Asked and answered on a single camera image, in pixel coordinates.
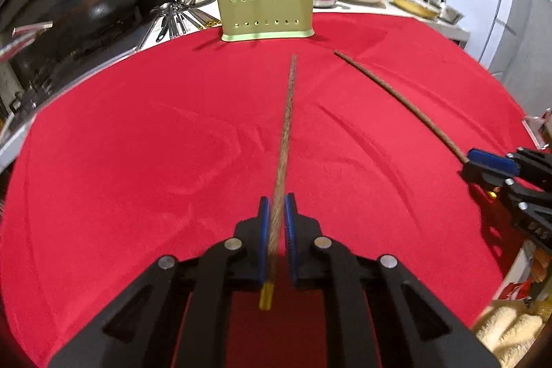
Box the steel spoons and ladles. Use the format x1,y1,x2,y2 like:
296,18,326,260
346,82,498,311
149,0,203,45

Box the cream towel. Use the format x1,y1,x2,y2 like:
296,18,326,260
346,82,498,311
472,305,544,368

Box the gas stove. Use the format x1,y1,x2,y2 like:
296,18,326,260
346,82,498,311
0,19,173,145

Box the dark wooden chopstick gold cap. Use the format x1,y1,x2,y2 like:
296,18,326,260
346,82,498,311
334,51,499,200
258,54,299,312

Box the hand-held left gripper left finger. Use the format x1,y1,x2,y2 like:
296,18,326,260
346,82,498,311
49,197,272,368

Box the red tablecloth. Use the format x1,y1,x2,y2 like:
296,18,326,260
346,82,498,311
0,12,538,368

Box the red snack packet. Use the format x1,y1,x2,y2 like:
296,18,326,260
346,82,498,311
502,279,535,304

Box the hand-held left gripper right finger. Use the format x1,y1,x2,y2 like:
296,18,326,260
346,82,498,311
284,192,501,368

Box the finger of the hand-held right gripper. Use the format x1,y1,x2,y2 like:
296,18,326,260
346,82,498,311
461,162,552,213
467,148,552,180

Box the yellow rimmed plate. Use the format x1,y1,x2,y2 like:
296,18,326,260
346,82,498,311
390,0,443,20

